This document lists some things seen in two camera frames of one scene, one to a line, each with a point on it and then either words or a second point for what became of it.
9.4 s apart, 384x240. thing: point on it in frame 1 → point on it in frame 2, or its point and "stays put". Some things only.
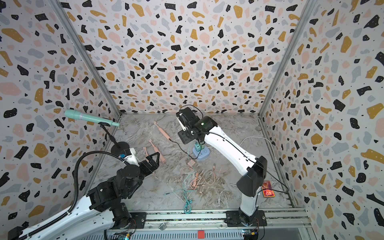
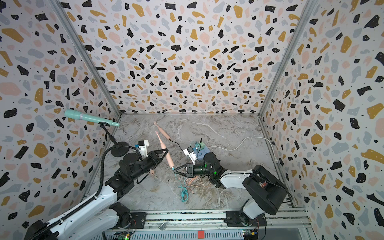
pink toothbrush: [162, 159] → [167, 156]
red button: [201, 234] stays put
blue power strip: [204, 153] stays put
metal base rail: [212, 224] stays put
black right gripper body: [186, 137] → [198, 170]
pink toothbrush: [164, 133] stays put
